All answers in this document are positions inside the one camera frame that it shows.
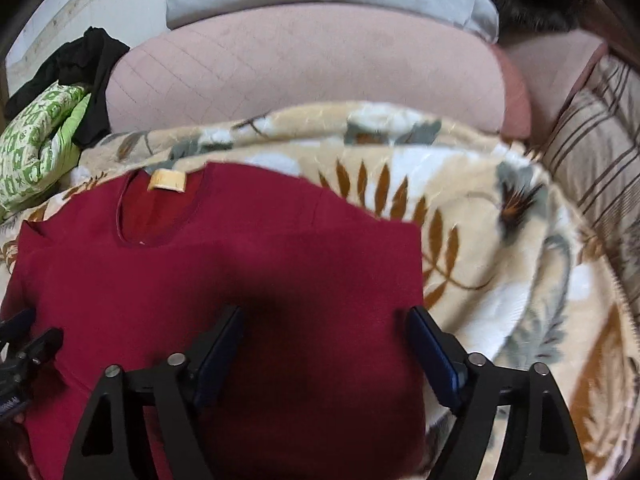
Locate dark red knit sweater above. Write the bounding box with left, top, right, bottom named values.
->
left=2, top=162, right=425, bottom=479

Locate cream floral fleece blanket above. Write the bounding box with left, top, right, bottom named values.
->
left=1, top=102, right=639, bottom=479

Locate green white patterned cloth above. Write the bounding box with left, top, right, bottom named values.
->
left=1, top=82, right=91, bottom=218

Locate black garment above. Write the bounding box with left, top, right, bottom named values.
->
left=4, top=27, right=130, bottom=148

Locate pink quilted bedsheet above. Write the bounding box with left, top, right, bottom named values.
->
left=106, top=4, right=608, bottom=139

